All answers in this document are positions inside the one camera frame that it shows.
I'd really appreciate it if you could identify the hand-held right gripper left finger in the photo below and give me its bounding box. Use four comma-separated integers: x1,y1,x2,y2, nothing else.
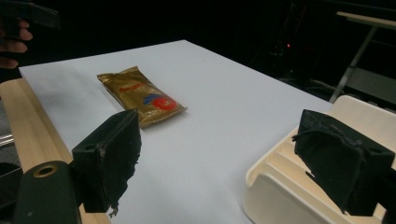
71,108,143,218

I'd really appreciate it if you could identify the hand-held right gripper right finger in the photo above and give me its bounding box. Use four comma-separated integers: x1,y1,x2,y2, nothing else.
291,108,396,217

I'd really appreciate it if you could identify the cream plastic rack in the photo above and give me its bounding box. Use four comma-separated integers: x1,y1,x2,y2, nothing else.
242,94,396,224

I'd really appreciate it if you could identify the gold snack packet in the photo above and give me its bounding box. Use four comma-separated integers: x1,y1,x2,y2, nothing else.
96,65,188,129

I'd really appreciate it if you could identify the grey metal stand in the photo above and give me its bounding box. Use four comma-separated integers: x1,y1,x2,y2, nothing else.
328,10,396,106

